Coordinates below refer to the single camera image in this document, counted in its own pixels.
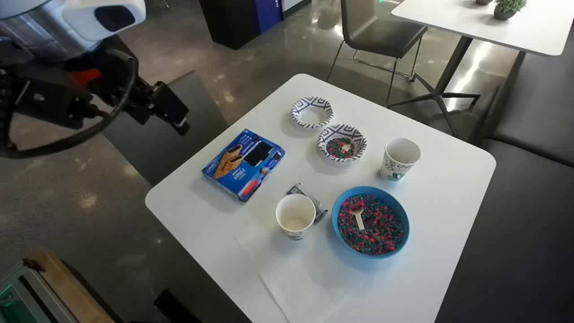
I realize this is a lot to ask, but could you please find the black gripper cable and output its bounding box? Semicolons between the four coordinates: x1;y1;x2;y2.
0;52;139;162

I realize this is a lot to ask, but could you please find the white plastic scoop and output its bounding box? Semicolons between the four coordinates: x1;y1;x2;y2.
347;208;367;232

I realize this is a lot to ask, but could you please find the blue plastic bowl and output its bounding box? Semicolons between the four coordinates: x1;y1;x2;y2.
329;185;412;260

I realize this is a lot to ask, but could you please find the small colourful cereal pile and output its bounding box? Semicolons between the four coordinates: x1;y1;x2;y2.
324;137;358;162

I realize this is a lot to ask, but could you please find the small dark packet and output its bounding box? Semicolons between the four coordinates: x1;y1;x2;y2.
285;183;329;226

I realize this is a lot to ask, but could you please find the black and blue cabinet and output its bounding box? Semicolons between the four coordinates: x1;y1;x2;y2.
197;0;312;51

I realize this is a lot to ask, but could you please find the plain white paper cup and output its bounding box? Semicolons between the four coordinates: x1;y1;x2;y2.
274;192;317;243

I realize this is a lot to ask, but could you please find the dark grey bench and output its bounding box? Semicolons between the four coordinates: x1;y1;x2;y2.
437;51;574;323

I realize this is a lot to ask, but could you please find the blue cracker box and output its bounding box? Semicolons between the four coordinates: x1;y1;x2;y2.
200;128;286;203

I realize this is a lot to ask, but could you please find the large colourful cereal pile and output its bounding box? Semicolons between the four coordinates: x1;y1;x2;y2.
337;194;403;257

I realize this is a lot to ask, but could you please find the grey chair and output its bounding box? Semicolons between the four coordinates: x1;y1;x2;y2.
326;0;428;106

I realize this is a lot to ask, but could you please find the dark floor mat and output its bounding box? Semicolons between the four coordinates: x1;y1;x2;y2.
96;70;231;187

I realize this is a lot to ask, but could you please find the white paper sheet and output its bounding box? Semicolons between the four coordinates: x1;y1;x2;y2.
233;221;383;323

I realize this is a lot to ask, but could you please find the white side table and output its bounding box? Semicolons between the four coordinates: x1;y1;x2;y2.
390;0;574;146

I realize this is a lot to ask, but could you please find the wooden crate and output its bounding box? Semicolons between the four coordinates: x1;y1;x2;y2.
0;248;114;323

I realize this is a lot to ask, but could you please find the green potted plant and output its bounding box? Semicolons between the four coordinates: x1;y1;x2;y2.
491;0;529;24

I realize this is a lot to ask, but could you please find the black table base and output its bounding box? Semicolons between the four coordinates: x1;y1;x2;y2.
152;289;202;323

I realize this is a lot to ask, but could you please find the blue patterned paper bowl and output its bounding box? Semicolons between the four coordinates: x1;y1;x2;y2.
290;95;335;133
315;122;367;165

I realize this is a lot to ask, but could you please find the coffee print paper cup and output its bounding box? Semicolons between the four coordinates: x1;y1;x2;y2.
376;137;423;183

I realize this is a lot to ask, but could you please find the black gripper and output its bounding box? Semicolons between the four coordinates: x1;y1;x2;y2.
0;36;191;137

